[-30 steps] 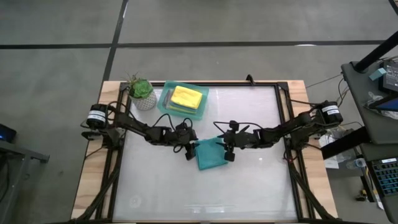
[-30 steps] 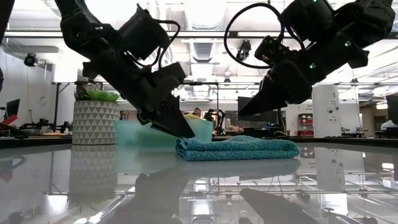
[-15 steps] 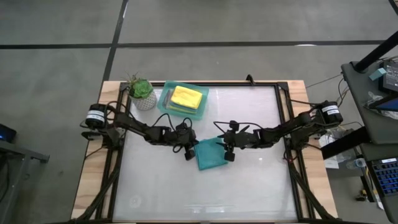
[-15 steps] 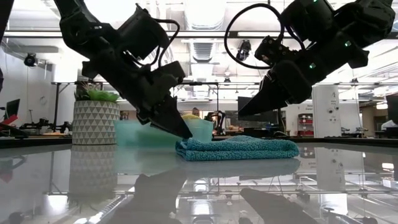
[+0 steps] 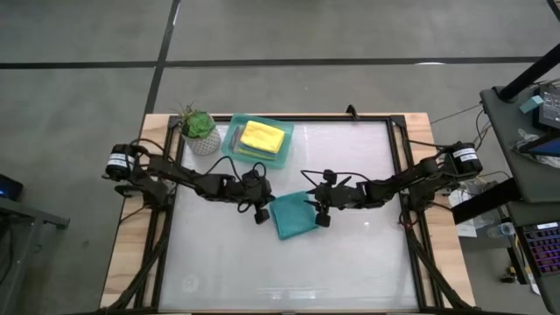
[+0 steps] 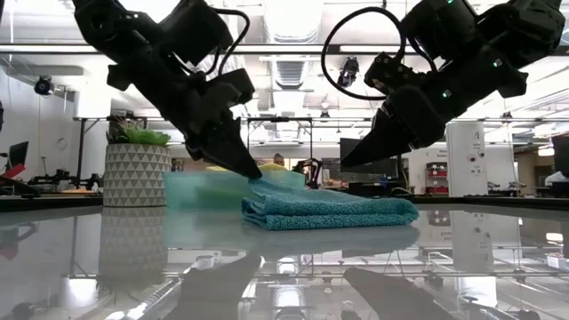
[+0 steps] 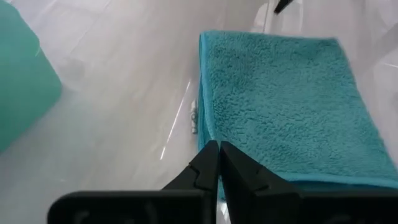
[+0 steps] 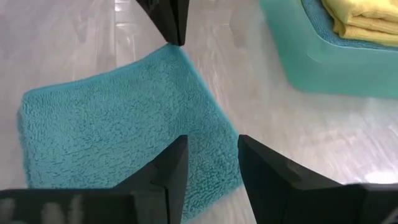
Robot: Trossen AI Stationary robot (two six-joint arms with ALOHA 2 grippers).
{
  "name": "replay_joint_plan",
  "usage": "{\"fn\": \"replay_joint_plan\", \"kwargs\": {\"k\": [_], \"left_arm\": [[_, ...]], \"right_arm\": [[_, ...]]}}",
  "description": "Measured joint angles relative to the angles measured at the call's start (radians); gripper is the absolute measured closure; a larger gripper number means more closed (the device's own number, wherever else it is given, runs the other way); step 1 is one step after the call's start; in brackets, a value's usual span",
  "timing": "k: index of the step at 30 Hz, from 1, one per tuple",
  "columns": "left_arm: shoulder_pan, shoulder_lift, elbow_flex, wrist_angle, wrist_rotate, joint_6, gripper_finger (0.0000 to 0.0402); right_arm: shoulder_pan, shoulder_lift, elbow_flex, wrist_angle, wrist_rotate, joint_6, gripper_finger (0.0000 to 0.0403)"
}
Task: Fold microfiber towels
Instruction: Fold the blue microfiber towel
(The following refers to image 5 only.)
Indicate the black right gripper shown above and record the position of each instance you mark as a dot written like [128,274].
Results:
[341,194]

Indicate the dark grey lower desk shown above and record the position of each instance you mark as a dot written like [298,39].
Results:
[551,297]

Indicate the white paper sheet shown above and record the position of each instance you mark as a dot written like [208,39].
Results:
[464,227]

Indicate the lime green microfiber towel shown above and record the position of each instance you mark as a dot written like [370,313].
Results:
[258,157]

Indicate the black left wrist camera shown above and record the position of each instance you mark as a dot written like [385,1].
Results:
[261,216]

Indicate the grey side cart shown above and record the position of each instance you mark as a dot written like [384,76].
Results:
[512,144]

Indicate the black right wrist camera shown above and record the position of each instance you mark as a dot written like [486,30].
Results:
[323,219]

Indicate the black box with blue light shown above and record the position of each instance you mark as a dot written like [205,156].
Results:
[9,188]

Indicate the yellow black tool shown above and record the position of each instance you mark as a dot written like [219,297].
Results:
[509,275]

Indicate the black electronic box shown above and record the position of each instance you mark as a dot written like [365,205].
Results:
[549,109]

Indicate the backlit keyboard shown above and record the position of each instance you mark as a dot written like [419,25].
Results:
[544,249]

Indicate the tablet with blue screen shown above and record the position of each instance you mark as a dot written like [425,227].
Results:
[547,148]

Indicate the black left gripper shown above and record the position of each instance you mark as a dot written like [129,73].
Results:
[249,190]

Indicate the small black frame mount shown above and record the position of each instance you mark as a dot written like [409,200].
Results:
[351,111]

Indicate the grey stand leg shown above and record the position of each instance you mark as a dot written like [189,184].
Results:
[35,214]

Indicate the teal microfiber towel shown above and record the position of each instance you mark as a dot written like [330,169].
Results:
[293,216]

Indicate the black slanted pole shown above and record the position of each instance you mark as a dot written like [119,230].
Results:
[529,74]

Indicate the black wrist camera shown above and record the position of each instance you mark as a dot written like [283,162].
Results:
[261,216]
[323,219]

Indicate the teal plastic tray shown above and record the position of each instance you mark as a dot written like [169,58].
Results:
[227,153]

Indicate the small teal box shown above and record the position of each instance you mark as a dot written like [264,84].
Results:
[531,104]

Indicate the clear plastic bottle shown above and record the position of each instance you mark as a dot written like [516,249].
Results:
[503,229]

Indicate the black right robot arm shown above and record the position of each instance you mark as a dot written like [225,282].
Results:
[415,177]

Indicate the yellow microfiber towel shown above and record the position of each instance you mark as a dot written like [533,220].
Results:
[262,136]

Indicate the black cart crossbar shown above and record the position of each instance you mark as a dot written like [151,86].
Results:
[485,201]

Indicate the black aluminium table frame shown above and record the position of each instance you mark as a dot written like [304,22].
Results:
[397,123]

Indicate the succulent in triangle-pattern pot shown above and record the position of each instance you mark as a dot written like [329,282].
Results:
[200,129]

